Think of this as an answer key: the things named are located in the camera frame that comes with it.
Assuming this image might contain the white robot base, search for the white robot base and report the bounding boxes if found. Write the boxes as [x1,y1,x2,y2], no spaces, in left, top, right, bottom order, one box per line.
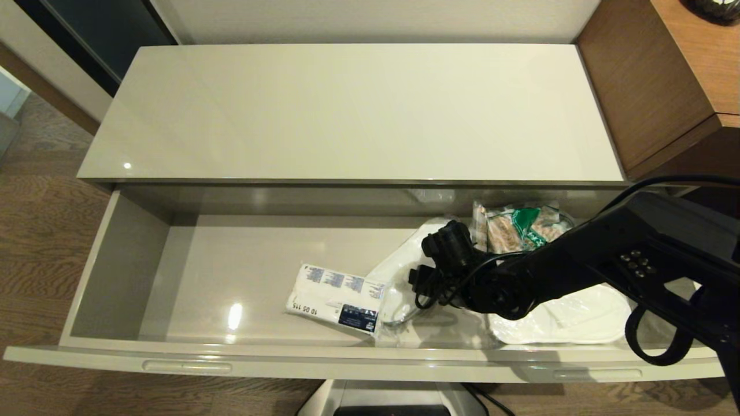
[297,379,490,416]

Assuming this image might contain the beige glossy cabinet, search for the beige glossy cabinet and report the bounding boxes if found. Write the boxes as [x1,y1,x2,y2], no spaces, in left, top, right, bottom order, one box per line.
[77,43,697,220]

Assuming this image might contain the dark glass door panel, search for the dark glass door panel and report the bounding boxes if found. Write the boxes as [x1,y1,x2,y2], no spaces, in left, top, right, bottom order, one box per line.
[12,0,177,98]

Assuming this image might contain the white tissue pack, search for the white tissue pack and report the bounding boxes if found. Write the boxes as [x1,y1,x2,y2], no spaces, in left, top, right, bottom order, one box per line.
[285,263,387,337]

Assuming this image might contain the dark decorative bowl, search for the dark decorative bowl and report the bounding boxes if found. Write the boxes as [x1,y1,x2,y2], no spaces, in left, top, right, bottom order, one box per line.
[681,0,740,27]

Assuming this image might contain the black base cable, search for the black base cable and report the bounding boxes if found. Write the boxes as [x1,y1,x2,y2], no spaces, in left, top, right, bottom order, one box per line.
[462,384,513,416]

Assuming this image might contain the pale blue white furniture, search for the pale blue white furniture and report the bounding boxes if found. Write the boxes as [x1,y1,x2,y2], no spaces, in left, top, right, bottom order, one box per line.
[0,66,31,159]

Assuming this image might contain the brown wooden cabinet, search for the brown wooden cabinet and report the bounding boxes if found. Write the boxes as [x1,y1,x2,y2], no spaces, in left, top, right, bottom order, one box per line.
[575,0,740,190]

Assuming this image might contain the green brown snack bag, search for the green brown snack bag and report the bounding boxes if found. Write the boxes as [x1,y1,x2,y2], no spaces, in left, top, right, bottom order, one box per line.
[471,201,576,255]

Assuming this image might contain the white bagged slipper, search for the white bagged slipper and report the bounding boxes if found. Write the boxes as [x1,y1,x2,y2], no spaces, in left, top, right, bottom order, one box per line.
[367,217,460,343]
[487,283,633,346]

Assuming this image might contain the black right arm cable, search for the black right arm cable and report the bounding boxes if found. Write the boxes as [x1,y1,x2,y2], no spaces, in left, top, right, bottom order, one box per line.
[413,173,740,367]

